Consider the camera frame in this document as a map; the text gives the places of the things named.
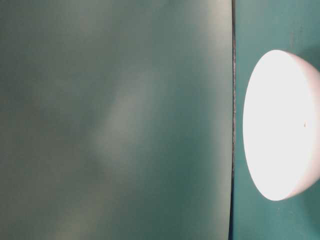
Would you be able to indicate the white ceramic bowl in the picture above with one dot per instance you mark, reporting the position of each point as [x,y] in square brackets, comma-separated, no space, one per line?
[281,125]

